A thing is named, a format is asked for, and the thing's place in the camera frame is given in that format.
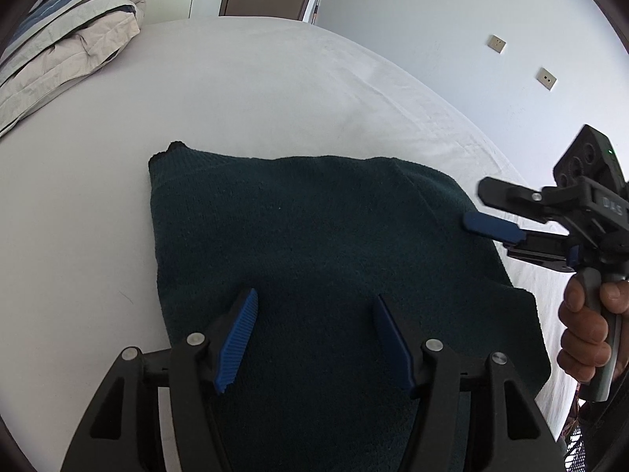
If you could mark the white bed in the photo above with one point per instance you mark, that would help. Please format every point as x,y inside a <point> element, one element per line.
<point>245,83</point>

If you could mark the dark green sweater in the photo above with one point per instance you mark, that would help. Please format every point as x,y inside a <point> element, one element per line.
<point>319,216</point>

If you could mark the beige wall socket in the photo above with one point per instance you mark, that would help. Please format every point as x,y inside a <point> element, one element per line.
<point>496,43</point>
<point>546,78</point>

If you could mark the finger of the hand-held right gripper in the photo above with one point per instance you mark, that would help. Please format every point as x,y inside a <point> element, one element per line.
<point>511,195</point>
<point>491,226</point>

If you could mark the person's right hand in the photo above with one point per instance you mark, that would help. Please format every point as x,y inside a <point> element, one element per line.
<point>582,334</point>

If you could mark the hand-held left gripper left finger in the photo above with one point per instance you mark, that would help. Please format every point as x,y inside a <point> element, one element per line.
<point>236,334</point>

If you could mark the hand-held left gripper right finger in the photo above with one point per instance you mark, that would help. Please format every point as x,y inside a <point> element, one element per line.
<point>393,339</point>

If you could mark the folded beige blue duvet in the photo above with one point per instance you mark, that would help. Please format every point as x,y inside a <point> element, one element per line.
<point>59,44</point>

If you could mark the thin stick by door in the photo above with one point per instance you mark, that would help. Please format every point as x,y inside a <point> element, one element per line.
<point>318,0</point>

